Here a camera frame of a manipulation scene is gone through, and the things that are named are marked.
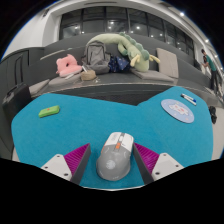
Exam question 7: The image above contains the tan woven pouch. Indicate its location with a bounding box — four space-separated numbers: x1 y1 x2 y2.
80 69 98 82

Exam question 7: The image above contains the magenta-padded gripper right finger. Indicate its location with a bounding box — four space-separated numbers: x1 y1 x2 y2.
132 143 184 185

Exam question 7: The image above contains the round light blue mouse pad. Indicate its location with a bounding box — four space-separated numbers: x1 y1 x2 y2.
160 98 195 124

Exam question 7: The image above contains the white marker with blue cap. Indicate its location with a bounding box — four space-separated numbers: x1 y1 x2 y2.
182 93 198 103

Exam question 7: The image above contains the green eraser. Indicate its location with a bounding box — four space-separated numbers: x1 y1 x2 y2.
37 105 61 119

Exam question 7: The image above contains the pink plush toy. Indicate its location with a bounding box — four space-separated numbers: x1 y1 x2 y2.
55 54 83 78

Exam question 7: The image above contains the navy blue patterned bag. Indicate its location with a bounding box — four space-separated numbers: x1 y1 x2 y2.
108 55 131 74

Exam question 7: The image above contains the black bag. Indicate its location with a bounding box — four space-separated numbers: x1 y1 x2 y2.
208 105 218 125

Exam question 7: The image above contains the green dragon plush toy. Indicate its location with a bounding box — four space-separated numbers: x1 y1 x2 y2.
85 32 161 73

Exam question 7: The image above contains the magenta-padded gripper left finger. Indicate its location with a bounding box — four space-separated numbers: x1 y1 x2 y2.
40 143 92 185

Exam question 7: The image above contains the flat grey seat cushion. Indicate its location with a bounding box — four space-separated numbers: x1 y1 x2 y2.
48 73 83 87
28 78 51 95
130 68 175 83

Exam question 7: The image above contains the grey and white computer mouse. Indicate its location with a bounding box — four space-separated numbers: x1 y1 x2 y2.
95 131 135 182

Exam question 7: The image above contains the grey backpack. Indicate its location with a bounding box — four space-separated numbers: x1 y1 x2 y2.
81 40 111 75

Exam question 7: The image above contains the square grey upright cushion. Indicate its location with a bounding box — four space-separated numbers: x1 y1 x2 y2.
156 47 180 79

